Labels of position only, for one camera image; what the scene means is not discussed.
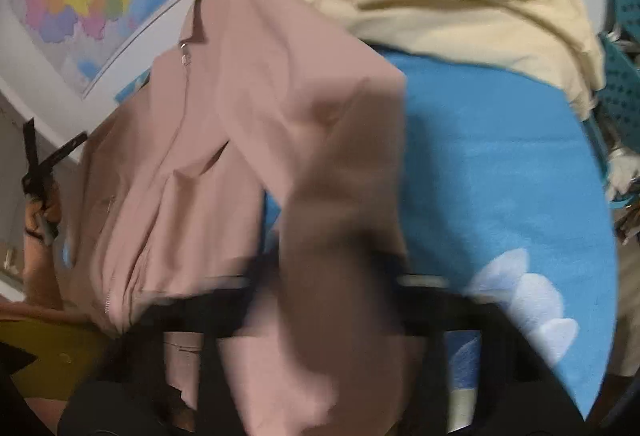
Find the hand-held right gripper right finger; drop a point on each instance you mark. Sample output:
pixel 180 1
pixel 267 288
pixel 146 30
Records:
pixel 425 311

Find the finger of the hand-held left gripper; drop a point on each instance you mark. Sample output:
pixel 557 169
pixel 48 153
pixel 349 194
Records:
pixel 67 148

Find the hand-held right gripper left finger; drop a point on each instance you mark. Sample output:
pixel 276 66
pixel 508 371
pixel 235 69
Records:
pixel 220 311

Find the pink jacket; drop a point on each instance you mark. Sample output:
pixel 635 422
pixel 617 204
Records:
pixel 225 115

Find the person's left hand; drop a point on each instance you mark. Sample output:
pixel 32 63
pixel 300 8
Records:
pixel 42 218

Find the blue blanket with white clouds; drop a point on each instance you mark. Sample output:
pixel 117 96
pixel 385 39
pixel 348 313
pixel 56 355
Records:
pixel 500 165

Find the yellow cloth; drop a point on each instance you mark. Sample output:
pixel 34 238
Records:
pixel 55 356

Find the teal perforated plastic basket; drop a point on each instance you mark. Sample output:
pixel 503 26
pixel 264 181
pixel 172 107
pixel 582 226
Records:
pixel 622 80

